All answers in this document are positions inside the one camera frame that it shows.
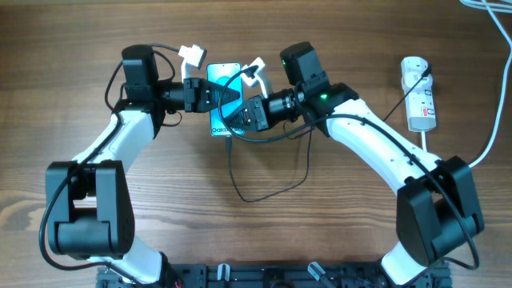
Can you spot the white USB charger plug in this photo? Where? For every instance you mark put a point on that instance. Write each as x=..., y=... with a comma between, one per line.
x=414, y=81

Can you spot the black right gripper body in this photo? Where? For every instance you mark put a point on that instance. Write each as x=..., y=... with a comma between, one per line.
x=259, y=102

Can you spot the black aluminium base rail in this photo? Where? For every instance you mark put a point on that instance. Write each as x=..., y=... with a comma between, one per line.
x=346, y=275

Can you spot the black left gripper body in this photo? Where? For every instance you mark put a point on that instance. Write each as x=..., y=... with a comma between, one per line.
x=192, y=102

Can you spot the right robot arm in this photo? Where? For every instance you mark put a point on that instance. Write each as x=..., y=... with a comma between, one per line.
x=437, y=203

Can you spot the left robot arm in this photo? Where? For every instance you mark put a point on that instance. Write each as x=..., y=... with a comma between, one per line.
x=89, y=215

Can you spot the white power strip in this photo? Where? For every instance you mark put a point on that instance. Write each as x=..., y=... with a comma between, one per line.
x=420, y=110

